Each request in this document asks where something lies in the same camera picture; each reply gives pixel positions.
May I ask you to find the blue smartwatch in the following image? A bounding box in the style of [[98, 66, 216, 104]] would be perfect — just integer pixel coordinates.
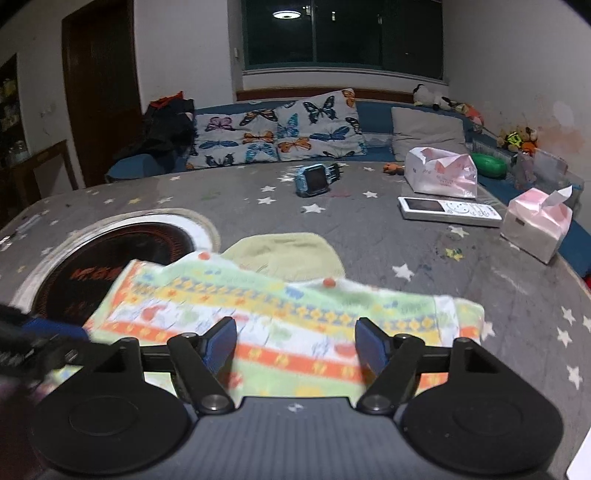
[[294, 162, 347, 198]]

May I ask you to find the dark wooden door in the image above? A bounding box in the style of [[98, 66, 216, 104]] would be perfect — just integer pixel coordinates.
[[61, 0, 143, 188]]

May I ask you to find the orange plush toy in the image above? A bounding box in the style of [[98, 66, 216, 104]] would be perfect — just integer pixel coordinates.
[[455, 102, 485, 126]]

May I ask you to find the white black plush toy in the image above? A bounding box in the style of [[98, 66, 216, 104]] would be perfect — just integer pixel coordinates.
[[412, 83, 458, 112]]

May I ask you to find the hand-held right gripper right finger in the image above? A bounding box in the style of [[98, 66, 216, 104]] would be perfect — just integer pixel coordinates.
[[355, 317, 502, 415]]

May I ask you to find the white paper sheet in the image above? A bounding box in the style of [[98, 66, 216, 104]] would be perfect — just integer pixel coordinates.
[[566, 445, 591, 480]]

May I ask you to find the pink white tissue pack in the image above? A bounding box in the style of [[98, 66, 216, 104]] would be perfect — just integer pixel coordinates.
[[500, 185, 574, 265], [404, 147, 478, 199]]

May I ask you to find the wall shelf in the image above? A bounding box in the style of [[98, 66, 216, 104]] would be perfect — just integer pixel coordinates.
[[0, 53, 28, 158]]

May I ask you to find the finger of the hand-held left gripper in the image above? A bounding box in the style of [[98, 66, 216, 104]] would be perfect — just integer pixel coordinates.
[[0, 302, 90, 384]]

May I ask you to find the round inset table heater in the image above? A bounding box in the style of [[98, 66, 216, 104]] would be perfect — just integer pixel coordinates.
[[14, 210, 221, 328]]

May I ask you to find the white remote control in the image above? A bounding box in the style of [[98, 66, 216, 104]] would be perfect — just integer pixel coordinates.
[[398, 196, 503, 228]]

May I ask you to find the grey cushion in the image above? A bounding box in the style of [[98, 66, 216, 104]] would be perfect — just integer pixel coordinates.
[[392, 107, 468, 149]]

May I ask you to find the grey star-print tablecloth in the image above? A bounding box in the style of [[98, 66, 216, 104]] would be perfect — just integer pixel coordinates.
[[0, 159, 591, 480]]

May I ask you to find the dark clothes pile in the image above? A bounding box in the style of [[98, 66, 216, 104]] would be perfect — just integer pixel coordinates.
[[115, 95, 197, 160]]

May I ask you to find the green round toy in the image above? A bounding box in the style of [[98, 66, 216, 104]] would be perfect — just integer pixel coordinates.
[[471, 152, 508, 178]]

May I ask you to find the colourful patterned fleece garment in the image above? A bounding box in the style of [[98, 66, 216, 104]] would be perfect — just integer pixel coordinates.
[[32, 232, 485, 402]]

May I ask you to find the butterfly print pillow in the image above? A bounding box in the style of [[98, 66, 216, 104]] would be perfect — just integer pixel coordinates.
[[187, 108, 282, 168], [274, 89, 368, 162]]

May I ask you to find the clear plastic box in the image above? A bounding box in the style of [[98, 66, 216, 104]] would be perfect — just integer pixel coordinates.
[[517, 150, 583, 208]]

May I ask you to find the yellow brown plush toy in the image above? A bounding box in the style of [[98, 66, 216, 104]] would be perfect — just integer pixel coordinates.
[[498, 126, 540, 154]]

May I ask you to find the dark window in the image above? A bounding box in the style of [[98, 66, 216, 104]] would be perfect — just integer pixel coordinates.
[[241, 0, 445, 80]]

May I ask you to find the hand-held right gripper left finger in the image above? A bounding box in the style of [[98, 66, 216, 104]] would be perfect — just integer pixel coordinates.
[[92, 316, 238, 415]]

